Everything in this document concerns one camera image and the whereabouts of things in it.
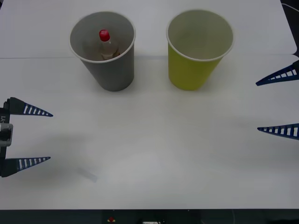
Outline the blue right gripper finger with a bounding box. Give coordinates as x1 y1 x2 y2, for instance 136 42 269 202
256 123 299 141
255 60 299 86

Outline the yellow-green plastic waste bin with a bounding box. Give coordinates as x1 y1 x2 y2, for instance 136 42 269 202
165 9 235 91

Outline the white cable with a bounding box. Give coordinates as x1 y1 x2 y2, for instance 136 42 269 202
281 2 299 12

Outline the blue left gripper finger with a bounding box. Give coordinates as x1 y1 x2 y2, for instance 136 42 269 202
0 156 52 179
5 97 54 117

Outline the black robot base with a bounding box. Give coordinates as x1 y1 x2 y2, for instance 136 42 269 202
0 208 299 224

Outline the grey plastic waste bin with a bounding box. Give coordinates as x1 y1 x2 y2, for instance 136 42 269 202
69 10 137 92

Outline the small bottle with red cap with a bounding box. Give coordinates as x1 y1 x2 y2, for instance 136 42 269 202
98 29 121 62

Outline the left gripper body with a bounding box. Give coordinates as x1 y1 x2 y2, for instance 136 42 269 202
0 107 11 164

